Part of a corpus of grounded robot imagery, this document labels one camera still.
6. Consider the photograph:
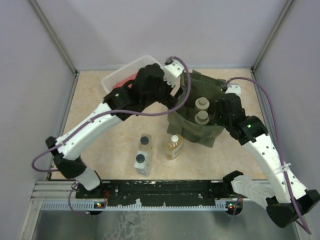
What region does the cream bottle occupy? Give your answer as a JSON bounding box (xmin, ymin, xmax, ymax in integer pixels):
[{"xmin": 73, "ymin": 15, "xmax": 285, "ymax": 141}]
[
  {"xmin": 195, "ymin": 97, "xmax": 210, "ymax": 112},
  {"xmin": 194, "ymin": 110, "xmax": 209, "ymax": 125}
]

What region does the olive green canvas bag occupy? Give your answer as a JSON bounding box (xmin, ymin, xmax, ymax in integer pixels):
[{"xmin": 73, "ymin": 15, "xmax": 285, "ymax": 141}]
[{"xmin": 167, "ymin": 70, "xmax": 226, "ymax": 148}]

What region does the clear square bottle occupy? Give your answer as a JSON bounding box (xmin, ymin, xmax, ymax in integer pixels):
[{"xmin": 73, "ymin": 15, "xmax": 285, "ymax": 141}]
[
  {"xmin": 134, "ymin": 150, "xmax": 153, "ymax": 177},
  {"xmin": 138, "ymin": 134, "xmax": 153, "ymax": 152}
]

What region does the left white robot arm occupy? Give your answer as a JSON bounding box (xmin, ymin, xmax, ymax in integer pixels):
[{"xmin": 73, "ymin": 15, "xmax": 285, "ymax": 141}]
[{"xmin": 45, "ymin": 60, "xmax": 185, "ymax": 199}]

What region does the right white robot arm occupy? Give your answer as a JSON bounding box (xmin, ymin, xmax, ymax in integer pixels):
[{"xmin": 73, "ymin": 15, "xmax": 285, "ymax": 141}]
[{"xmin": 214, "ymin": 93, "xmax": 320, "ymax": 228}]

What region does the red cloth in basket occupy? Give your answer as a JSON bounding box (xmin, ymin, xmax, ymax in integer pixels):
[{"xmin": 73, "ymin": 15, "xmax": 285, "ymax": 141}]
[{"xmin": 112, "ymin": 72, "xmax": 138, "ymax": 89}]

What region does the white plastic basket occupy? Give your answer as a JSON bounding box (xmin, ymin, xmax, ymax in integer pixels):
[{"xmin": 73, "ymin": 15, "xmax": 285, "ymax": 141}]
[{"xmin": 100, "ymin": 55, "xmax": 163, "ymax": 94}]

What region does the amber liquid bottle white cap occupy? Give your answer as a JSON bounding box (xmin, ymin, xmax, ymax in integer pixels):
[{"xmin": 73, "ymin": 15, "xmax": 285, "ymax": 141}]
[{"xmin": 166, "ymin": 134, "xmax": 184, "ymax": 160}]

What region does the clear square bottle front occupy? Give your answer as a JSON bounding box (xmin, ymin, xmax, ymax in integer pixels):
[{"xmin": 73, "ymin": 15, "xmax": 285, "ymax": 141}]
[{"xmin": 134, "ymin": 150, "xmax": 153, "ymax": 177}]

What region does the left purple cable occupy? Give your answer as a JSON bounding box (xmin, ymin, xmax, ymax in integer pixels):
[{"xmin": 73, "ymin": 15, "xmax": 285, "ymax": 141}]
[{"xmin": 31, "ymin": 56, "xmax": 193, "ymax": 216}]

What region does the purple cable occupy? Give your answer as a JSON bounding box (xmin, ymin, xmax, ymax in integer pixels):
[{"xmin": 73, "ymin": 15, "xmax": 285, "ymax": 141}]
[
  {"xmin": 221, "ymin": 77, "xmax": 312, "ymax": 235},
  {"xmin": 31, "ymin": 56, "xmax": 193, "ymax": 216}
]

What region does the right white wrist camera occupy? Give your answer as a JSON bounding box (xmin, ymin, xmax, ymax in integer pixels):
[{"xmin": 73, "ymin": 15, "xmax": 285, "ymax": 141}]
[{"xmin": 221, "ymin": 84, "xmax": 242, "ymax": 96}]

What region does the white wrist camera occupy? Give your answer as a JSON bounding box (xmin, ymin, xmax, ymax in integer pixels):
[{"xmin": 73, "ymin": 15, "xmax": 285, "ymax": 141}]
[
  {"xmin": 221, "ymin": 84, "xmax": 242, "ymax": 96},
  {"xmin": 162, "ymin": 59, "xmax": 185, "ymax": 88}
]

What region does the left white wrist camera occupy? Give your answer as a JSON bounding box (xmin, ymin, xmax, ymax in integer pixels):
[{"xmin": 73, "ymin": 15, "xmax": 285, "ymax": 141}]
[{"xmin": 162, "ymin": 59, "xmax": 185, "ymax": 88}]

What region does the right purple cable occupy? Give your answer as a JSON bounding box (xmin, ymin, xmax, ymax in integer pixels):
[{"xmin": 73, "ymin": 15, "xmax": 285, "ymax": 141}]
[{"xmin": 221, "ymin": 77, "xmax": 312, "ymax": 235}]

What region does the white slotted cable duct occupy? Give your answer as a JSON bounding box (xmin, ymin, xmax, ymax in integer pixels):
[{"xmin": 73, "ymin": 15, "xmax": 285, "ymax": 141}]
[{"xmin": 40, "ymin": 198, "xmax": 237, "ymax": 212}]

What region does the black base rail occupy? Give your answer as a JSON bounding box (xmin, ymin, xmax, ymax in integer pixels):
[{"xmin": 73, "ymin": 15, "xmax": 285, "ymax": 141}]
[{"xmin": 75, "ymin": 180, "xmax": 240, "ymax": 206}]

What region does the right aluminium frame post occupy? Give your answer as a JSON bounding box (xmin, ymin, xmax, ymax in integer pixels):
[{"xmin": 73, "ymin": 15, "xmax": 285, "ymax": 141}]
[{"xmin": 251, "ymin": 0, "xmax": 296, "ymax": 74}]

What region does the aluminium frame post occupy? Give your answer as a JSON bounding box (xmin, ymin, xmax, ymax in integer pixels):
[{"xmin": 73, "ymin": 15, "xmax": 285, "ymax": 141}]
[
  {"xmin": 27, "ymin": 0, "xmax": 78, "ymax": 75},
  {"xmin": 251, "ymin": 0, "xmax": 296, "ymax": 74}
]

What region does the left aluminium frame post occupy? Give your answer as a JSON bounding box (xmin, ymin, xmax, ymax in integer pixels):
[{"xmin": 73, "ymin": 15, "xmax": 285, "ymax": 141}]
[{"xmin": 27, "ymin": 0, "xmax": 78, "ymax": 75}]

